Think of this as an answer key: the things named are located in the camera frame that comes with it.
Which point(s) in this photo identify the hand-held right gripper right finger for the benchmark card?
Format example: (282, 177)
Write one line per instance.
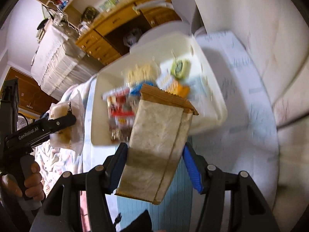
(192, 171)

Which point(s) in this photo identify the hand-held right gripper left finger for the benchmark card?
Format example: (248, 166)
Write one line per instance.
(118, 170)

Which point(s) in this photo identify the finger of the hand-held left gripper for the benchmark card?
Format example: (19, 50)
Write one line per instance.
(62, 123)

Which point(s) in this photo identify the clear bread bun bag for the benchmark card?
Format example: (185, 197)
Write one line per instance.
(61, 108)

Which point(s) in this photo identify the kraft paper snack packet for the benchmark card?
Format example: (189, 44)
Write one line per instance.
(157, 137)

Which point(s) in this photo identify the white red-edged snack packet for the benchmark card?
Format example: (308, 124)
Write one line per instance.
(118, 101)

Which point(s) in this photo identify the white plastic bin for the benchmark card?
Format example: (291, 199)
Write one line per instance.
(212, 106)

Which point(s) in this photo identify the orange cracker packet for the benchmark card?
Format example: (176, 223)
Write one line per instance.
(173, 87)

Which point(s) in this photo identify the clear puffed rice packet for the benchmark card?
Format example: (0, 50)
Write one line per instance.
(141, 73)

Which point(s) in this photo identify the green snack packet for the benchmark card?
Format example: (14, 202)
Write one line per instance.
(179, 69)

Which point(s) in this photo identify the person's left hand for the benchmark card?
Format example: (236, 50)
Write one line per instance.
(36, 183)

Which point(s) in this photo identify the clear nut packet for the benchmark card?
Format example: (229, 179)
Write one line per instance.
(119, 130)

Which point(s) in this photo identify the floral blanket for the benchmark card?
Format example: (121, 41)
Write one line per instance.
(62, 164)

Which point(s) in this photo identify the wooden door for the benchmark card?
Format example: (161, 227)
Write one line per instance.
(29, 87)

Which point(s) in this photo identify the white lace cover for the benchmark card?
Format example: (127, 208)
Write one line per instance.
(55, 60)

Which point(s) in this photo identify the tree print tablecloth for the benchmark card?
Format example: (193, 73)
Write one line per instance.
(241, 125)

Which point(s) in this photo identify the blue snack packet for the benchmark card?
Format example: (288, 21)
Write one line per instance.
(136, 90)

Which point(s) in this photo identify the glass jar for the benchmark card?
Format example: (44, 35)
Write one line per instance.
(84, 27)

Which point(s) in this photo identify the waste bin with bag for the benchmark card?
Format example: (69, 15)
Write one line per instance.
(132, 37)

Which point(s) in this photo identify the wooden desk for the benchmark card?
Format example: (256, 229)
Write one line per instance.
(115, 20)

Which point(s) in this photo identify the white flower print curtain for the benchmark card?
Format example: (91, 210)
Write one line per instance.
(265, 41)

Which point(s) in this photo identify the grey office chair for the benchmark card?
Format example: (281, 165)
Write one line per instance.
(183, 2)

